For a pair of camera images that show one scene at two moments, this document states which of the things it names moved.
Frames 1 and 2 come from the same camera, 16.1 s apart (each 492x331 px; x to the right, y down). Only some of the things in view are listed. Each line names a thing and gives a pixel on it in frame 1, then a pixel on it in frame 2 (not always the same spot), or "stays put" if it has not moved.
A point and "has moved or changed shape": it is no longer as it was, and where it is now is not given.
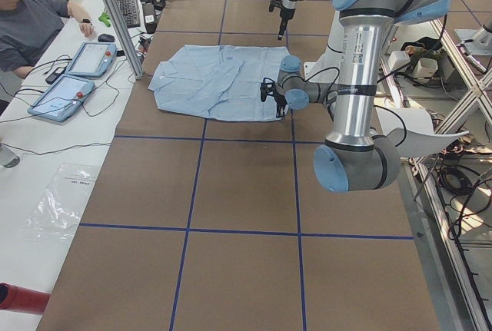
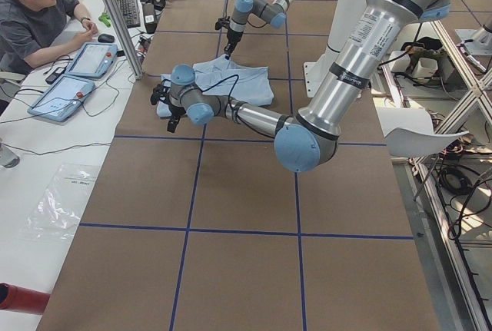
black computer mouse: x=106 y=38 stays put
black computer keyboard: x=129 y=8 stays put
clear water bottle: x=8 y=158 stays put
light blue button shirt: x=218 y=81 has moved or changed shape
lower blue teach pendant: x=63 y=98 stays put
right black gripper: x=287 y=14 to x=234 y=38
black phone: x=54 y=74 stays put
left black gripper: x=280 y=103 to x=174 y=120
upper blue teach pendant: x=93 y=60 stays put
